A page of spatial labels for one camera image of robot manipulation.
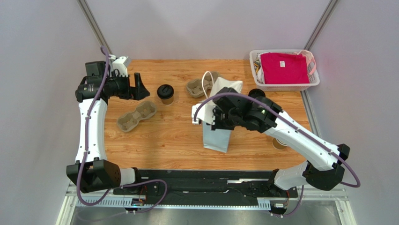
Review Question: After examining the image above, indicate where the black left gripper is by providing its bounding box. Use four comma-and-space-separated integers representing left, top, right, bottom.
103, 72, 149, 101

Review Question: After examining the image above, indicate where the black cup lid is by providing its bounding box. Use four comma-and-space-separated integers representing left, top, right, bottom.
157, 84, 174, 99

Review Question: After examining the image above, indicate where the light blue paper bag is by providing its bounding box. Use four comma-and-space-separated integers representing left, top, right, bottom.
202, 71, 243, 153

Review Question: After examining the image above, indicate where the stack of black lids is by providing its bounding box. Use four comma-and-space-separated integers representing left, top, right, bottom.
248, 89, 266, 98

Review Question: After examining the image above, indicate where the single cardboard cup carrier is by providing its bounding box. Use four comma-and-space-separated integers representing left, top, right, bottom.
117, 101, 157, 133

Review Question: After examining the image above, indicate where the stack of paper cups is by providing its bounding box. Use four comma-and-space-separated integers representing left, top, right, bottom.
272, 138, 287, 150

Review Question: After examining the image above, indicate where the single paper cup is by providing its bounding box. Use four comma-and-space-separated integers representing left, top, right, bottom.
161, 96, 174, 105

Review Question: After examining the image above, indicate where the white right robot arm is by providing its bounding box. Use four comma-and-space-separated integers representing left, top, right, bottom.
206, 88, 350, 191

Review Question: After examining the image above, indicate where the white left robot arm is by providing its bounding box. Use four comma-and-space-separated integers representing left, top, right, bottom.
66, 57, 150, 193

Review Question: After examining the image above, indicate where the cardboard cup carrier tray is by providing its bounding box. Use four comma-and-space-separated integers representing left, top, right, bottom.
186, 71, 221, 98

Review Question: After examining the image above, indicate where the pink folded cloth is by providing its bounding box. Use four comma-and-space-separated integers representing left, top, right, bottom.
259, 52, 310, 84

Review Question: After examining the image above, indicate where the white plastic basket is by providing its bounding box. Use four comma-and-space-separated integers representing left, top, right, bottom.
250, 49, 320, 91

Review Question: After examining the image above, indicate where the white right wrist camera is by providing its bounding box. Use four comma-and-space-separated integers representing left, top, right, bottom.
192, 104, 215, 125

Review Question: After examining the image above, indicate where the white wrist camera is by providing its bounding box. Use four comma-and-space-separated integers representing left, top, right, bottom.
108, 54, 132, 77
192, 104, 215, 125

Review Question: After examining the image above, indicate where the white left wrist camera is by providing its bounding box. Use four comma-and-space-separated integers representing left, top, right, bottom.
108, 54, 132, 77

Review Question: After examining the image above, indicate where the left aluminium corner post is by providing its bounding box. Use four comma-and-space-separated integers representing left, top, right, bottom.
77, 0, 112, 54

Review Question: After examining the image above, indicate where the aluminium corner post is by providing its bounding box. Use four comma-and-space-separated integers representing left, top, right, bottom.
77, 0, 112, 54
304, 0, 340, 51

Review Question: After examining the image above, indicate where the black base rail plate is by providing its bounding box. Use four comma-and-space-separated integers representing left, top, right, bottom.
106, 168, 307, 207

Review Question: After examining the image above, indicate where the right aluminium corner post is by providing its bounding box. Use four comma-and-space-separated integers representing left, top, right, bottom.
304, 0, 340, 51

